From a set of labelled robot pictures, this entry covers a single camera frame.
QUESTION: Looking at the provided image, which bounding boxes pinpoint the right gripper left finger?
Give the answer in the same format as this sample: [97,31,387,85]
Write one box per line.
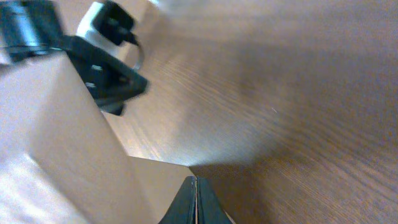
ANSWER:
[159,176,196,224]

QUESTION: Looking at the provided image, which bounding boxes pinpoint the left black cable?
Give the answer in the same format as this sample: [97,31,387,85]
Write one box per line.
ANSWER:
[126,32,146,72]

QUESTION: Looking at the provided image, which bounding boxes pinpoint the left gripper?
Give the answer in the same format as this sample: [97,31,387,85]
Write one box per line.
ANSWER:
[60,35,149,116]

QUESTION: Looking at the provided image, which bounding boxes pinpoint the brown cardboard box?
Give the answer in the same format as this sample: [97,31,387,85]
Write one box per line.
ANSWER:
[1,54,191,223]

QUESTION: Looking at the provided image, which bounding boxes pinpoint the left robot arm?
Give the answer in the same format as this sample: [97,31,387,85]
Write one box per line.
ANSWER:
[1,1,149,116]

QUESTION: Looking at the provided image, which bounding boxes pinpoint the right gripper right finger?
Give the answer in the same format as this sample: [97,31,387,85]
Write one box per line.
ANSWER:
[197,177,232,224]

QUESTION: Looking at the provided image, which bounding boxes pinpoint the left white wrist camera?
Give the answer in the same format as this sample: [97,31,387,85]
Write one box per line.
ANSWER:
[75,1,136,60]

